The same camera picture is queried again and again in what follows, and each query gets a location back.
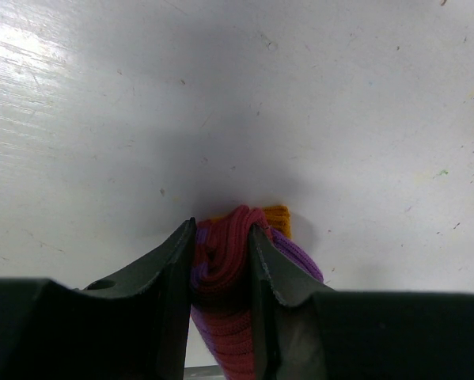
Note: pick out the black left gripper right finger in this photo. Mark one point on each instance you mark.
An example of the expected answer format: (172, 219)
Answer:
(303, 329)

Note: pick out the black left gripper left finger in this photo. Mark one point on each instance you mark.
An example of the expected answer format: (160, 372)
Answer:
(132, 324)

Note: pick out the maroon purple orange sock pair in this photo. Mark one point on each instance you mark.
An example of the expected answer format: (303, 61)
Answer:
(220, 284)

